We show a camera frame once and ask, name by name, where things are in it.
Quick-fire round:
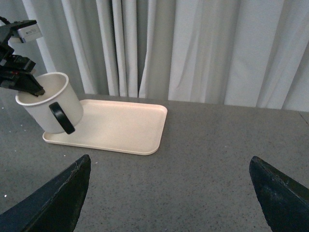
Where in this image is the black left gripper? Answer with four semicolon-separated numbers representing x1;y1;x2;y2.
0;20;45;97

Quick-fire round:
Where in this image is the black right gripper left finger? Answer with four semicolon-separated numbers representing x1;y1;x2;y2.
0;155;91;232

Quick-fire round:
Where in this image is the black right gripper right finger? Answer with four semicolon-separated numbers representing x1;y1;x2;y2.
249;156;309;232

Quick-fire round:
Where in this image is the white smiley mug black handle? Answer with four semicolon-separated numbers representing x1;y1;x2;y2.
15;72;84;134

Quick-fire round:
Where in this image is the cream rectangular tray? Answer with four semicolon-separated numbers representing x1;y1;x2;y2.
42;100;168;156

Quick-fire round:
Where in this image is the pale grey curtain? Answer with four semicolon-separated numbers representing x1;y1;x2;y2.
0;0;309;112

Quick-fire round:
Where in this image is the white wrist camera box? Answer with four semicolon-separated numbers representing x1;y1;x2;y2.
9;24;42;43

